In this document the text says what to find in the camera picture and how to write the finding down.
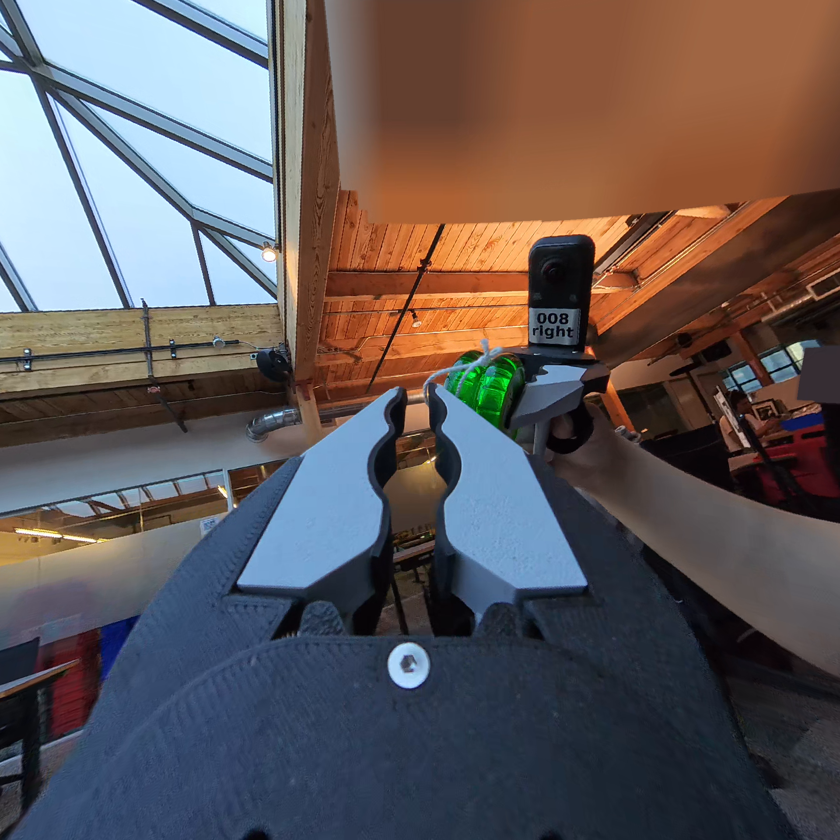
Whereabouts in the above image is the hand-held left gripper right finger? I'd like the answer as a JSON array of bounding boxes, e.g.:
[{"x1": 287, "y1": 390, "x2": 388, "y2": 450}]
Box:
[{"x1": 427, "y1": 386, "x2": 588, "y2": 634}]

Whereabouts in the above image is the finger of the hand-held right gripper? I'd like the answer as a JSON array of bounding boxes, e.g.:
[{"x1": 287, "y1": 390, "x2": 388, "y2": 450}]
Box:
[{"x1": 509, "y1": 365, "x2": 588, "y2": 431}]

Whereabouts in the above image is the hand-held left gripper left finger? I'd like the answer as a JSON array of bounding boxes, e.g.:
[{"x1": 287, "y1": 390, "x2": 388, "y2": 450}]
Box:
[{"x1": 236, "y1": 386, "x2": 409, "y2": 636}]

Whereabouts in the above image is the green translucent yoyo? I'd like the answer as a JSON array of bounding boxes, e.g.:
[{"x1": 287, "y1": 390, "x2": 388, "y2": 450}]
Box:
[{"x1": 443, "y1": 350, "x2": 527, "y2": 438}]

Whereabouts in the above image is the white yoyo string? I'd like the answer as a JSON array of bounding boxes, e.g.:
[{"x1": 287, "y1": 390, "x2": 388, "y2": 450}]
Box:
[{"x1": 423, "y1": 338, "x2": 506, "y2": 403}]

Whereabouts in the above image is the person's right forearm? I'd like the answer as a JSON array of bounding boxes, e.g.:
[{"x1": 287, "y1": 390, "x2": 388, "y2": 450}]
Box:
[{"x1": 581, "y1": 427, "x2": 840, "y2": 678}]

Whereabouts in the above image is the person's right hand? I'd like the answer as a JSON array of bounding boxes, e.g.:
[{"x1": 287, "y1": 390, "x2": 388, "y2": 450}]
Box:
[{"x1": 546, "y1": 400, "x2": 632, "y2": 491}]

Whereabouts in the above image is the black ceiling pipe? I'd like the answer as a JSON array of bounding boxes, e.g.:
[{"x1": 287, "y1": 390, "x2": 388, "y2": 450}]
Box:
[{"x1": 364, "y1": 223, "x2": 447, "y2": 395}]

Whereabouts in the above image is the skylight window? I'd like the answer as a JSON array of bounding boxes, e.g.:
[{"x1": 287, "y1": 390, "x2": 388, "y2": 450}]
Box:
[{"x1": 0, "y1": 0, "x2": 278, "y2": 313}]

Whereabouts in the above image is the silver metal air duct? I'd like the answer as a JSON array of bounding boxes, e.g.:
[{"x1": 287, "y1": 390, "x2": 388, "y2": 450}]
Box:
[{"x1": 246, "y1": 407, "x2": 303, "y2": 445}]

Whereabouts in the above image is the black metal wall rail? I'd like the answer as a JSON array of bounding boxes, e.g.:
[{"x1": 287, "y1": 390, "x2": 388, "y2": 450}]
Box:
[{"x1": 0, "y1": 298, "x2": 225, "y2": 434}]

